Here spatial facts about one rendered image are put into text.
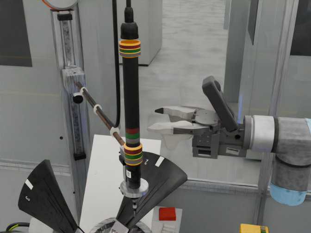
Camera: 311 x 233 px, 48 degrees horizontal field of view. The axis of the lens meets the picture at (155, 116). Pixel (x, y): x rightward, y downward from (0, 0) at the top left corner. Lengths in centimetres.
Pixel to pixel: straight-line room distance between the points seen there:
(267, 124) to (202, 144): 14
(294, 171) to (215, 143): 17
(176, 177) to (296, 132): 40
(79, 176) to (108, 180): 36
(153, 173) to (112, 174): 29
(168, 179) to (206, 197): 75
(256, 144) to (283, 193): 13
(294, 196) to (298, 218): 104
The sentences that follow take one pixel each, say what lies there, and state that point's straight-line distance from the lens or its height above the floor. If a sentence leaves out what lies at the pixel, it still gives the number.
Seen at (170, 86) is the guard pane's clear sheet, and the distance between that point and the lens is 150.
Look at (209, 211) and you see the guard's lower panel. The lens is 180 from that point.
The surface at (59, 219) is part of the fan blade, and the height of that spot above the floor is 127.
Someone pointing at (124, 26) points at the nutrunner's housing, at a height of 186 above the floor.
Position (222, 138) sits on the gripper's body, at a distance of 74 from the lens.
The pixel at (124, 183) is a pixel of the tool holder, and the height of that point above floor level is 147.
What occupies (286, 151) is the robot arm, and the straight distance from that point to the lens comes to 74.
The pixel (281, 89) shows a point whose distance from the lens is 149.
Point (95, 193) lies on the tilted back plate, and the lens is 132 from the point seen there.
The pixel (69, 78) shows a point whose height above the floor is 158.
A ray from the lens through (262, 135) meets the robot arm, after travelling 72.
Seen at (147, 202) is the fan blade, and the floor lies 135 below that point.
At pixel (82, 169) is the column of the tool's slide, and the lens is 163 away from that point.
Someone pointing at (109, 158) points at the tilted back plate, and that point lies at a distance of 132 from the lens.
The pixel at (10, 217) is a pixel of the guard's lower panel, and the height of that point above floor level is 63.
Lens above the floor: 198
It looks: 25 degrees down
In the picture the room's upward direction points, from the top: straight up
